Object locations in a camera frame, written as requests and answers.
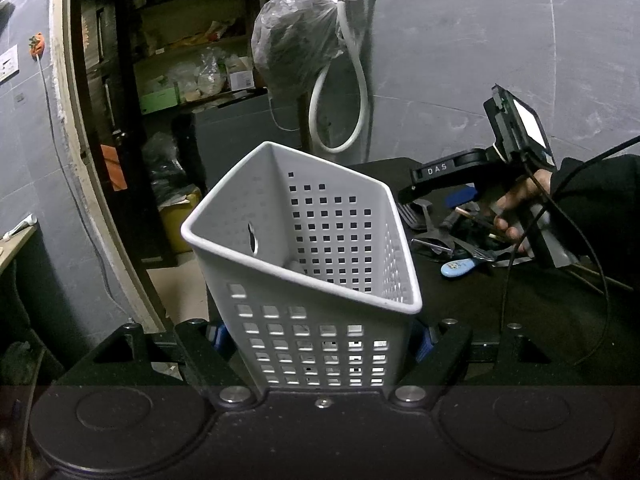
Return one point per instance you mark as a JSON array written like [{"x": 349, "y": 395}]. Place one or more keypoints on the orange printed door poster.
[{"x": 112, "y": 167}]

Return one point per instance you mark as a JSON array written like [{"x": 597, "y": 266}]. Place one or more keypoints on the small white labelled box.
[{"x": 241, "y": 79}]

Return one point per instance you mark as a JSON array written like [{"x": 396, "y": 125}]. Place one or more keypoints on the person's right forearm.
[{"x": 600, "y": 210}]

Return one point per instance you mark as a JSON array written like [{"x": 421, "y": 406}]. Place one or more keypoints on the clear plastic bag dark contents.
[{"x": 295, "y": 45}]

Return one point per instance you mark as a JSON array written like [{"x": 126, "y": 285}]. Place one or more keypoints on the dark grey cabinet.
[{"x": 235, "y": 130}]

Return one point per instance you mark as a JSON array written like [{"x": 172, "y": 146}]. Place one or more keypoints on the black garbage bags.
[{"x": 165, "y": 170}]

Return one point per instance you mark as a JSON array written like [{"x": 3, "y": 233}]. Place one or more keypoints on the metal fork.
[{"x": 482, "y": 255}]

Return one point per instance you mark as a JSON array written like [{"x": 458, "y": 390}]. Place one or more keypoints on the pale door frame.
[{"x": 70, "y": 110}]

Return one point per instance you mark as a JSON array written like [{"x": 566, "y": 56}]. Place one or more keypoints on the green box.
[{"x": 157, "y": 100}]

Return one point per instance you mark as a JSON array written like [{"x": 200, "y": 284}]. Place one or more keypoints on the dark wooden door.
[{"x": 95, "y": 110}]

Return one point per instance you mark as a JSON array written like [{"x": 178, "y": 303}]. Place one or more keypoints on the clear plastic bags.
[{"x": 207, "y": 77}]

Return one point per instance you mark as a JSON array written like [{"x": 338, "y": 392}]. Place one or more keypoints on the plain wooden chopstick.
[{"x": 600, "y": 278}]

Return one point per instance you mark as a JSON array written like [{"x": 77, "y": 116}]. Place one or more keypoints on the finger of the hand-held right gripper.
[
  {"x": 462, "y": 197},
  {"x": 450, "y": 167}
]

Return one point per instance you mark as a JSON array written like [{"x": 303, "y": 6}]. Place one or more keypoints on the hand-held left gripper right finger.
[{"x": 424, "y": 347}]

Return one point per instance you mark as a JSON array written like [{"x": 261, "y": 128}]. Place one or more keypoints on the black fork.
[{"x": 412, "y": 216}]

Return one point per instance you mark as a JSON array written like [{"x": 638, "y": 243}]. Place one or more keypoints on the storage shelf unit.
[{"x": 150, "y": 57}]

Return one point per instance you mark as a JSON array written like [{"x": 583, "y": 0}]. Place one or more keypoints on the white wall switch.
[{"x": 9, "y": 62}]

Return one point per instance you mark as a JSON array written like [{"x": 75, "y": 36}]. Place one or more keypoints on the white tube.
[{"x": 22, "y": 224}]

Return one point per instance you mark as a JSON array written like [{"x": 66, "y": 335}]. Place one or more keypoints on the white perforated plastic basket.
[{"x": 220, "y": 270}]

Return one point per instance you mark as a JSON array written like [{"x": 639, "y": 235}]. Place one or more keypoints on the yellow container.
[{"x": 180, "y": 225}]

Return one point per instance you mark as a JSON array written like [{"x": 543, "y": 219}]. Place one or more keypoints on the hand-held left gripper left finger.
[{"x": 216, "y": 336}]

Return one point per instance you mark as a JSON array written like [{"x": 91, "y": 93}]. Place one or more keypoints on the orange plug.
[{"x": 37, "y": 46}]

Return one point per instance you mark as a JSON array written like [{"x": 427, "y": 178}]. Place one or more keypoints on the metal utensil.
[{"x": 440, "y": 245}]

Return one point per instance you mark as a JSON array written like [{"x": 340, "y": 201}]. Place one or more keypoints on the person's right hand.
[{"x": 515, "y": 200}]

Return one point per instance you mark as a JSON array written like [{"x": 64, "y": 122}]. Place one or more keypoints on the wooden side shelf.
[{"x": 17, "y": 245}]

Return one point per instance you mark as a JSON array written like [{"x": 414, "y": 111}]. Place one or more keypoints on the wooden chopstick purple band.
[{"x": 469, "y": 213}]

